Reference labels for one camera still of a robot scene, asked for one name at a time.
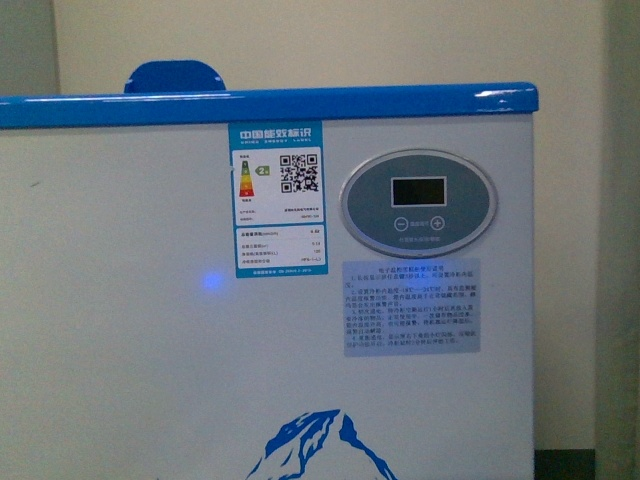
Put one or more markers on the white blue chest freezer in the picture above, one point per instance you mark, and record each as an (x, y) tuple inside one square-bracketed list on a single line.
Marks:
[(131, 350)]

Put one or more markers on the blue energy label sticker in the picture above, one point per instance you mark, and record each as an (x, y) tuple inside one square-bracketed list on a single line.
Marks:
[(278, 197)]

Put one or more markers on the grey instruction sticker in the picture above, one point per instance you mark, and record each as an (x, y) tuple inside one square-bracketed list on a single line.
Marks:
[(411, 307)]

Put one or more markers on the oval grey control panel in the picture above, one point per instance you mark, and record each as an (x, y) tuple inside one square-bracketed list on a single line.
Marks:
[(418, 203)]

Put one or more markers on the blue freezer lid handle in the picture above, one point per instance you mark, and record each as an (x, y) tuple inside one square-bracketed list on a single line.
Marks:
[(174, 76)]

